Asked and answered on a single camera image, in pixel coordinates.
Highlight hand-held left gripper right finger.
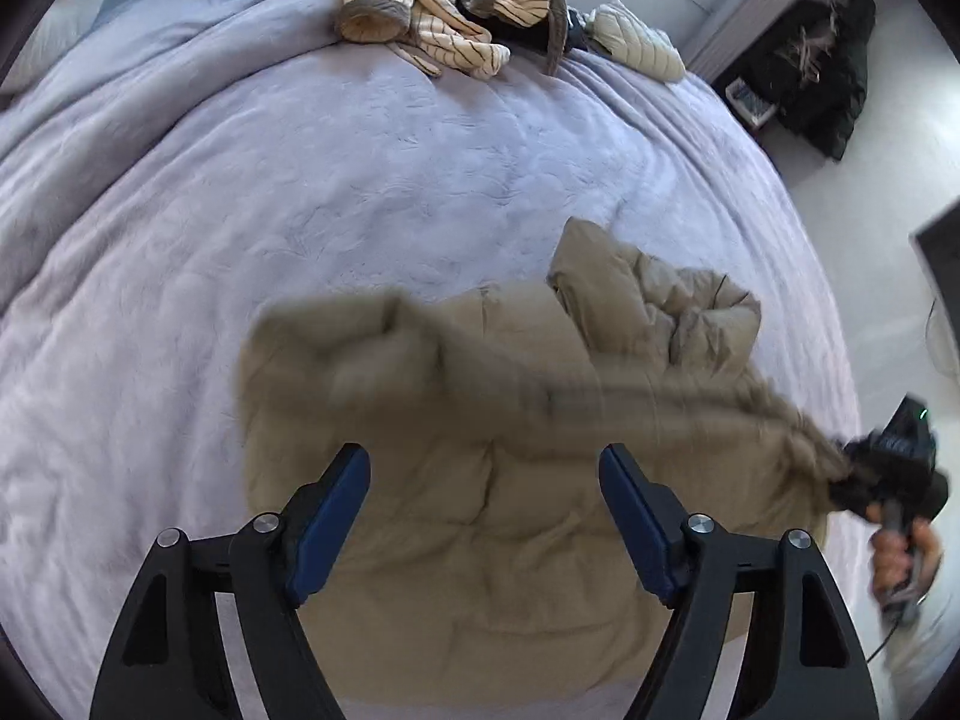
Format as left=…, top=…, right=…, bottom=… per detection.
left=598, top=444, right=880, bottom=720

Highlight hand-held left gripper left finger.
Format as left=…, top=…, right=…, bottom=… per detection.
left=88, top=442, right=372, bottom=720

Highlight khaki puffer jacket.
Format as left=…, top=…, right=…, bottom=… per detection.
left=238, top=216, right=856, bottom=695

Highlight person's right hand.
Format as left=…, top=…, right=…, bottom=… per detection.
left=870, top=504, right=944, bottom=608

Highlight lavender fleece blanket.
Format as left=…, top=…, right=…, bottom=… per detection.
left=0, top=0, right=863, bottom=720

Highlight blue white printed box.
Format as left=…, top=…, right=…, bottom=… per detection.
left=726, top=77, right=779, bottom=128

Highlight black hanging coats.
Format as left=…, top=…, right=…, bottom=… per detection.
left=750, top=0, right=878, bottom=162

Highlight grey curtain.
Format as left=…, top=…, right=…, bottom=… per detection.
left=686, top=0, right=815, bottom=83

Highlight folded pale quilted jacket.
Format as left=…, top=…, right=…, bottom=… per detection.
left=585, top=0, right=685, bottom=83

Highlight dark navy garment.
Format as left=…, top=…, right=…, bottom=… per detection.
left=517, top=6, right=595, bottom=55

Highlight round white pleated pillow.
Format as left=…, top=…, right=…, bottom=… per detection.
left=11, top=0, right=113, bottom=91

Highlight wall mounted television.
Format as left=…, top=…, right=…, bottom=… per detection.
left=909, top=199, right=960, bottom=380

